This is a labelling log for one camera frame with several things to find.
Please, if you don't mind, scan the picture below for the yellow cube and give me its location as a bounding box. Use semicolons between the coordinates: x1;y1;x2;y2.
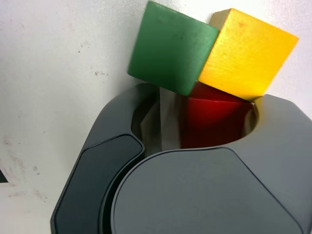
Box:
197;8;300;102

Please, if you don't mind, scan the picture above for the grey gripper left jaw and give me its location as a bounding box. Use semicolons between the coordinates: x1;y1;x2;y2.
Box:
50;82;163;234

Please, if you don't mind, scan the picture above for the red cube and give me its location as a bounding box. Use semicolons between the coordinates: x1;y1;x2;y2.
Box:
180;81;254;149

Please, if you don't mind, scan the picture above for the green cube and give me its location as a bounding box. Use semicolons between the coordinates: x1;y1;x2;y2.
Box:
126;0;220;96

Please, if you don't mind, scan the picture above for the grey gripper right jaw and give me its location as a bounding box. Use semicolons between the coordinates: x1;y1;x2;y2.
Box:
102;94;312;234

